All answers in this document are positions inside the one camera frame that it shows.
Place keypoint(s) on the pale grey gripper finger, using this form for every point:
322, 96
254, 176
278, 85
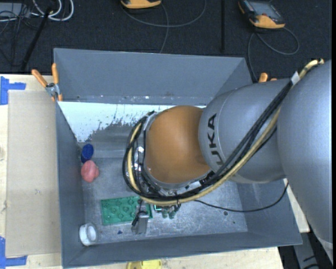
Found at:
140, 227
143, 215

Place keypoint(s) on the dark green flat block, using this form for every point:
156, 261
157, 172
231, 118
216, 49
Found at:
117, 210

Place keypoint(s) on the pink toy food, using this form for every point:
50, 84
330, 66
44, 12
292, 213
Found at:
89, 172

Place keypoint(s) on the blue cup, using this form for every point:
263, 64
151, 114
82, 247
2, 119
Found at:
87, 152

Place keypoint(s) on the grey metal bin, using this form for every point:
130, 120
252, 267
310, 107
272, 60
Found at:
184, 74

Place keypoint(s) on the brown cardboard board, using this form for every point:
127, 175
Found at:
30, 164

